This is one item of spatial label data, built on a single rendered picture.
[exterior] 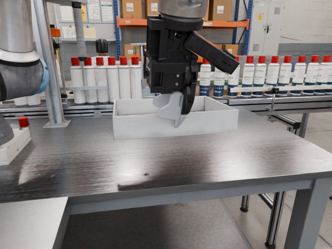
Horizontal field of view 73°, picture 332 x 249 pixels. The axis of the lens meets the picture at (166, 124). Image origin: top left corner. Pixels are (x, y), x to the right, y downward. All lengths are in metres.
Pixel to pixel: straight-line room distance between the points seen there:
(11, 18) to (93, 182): 0.47
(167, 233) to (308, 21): 6.79
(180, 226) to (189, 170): 0.76
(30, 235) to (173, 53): 0.39
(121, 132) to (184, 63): 0.19
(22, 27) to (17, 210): 0.46
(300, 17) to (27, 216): 7.13
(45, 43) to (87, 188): 0.58
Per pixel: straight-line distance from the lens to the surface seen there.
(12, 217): 0.54
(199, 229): 1.32
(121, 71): 1.06
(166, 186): 0.53
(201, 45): 0.38
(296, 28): 7.21
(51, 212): 0.52
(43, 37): 0.96
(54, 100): 0.98
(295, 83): 1.39
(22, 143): 0.84
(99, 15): 5.41
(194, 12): 0.36
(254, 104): 1.24
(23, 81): 0.79
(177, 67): 0.37
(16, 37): 0.76
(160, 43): 0.37
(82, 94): 1.10
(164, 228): 1.32
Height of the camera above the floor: 1.13
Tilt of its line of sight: 19 degrees down
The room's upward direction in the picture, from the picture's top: straight up
